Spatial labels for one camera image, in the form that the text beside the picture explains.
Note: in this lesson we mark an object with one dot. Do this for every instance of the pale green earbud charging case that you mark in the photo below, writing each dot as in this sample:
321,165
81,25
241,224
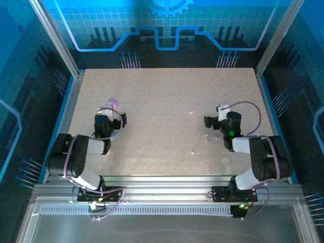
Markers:
117,138

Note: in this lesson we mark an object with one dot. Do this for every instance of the purple earbud charging case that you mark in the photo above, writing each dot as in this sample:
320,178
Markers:
113,102

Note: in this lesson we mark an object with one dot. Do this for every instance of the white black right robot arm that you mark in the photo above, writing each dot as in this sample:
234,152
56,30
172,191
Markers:
265,162

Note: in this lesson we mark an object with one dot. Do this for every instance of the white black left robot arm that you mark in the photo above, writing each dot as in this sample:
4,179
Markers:
76,162

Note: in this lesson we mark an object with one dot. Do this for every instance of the blue table side trim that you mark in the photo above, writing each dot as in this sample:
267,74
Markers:
61,114

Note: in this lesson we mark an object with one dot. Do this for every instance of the aluminium base beam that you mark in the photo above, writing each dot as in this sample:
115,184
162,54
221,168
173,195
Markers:
164,192

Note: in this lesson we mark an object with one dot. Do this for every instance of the black electronics box with LEDs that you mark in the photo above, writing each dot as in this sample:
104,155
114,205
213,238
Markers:
238,212

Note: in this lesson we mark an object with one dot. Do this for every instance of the grey metal front panel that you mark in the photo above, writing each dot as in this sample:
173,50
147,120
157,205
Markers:
164,227

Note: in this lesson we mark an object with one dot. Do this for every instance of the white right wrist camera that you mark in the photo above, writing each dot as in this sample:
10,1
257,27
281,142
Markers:
223,114

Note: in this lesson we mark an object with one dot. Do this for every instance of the aluminium table side rail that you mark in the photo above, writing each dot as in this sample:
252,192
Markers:
65,126
260,83

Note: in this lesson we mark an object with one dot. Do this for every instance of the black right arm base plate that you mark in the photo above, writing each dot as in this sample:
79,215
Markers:
219,193

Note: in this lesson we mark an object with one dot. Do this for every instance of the aluminium table edge rail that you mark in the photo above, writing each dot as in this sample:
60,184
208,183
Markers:
164,180

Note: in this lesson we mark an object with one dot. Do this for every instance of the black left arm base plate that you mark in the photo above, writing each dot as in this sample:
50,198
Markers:
114,199

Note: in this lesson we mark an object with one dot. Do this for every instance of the aluminium frame post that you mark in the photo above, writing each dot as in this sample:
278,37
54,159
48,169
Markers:
277,38
56,38

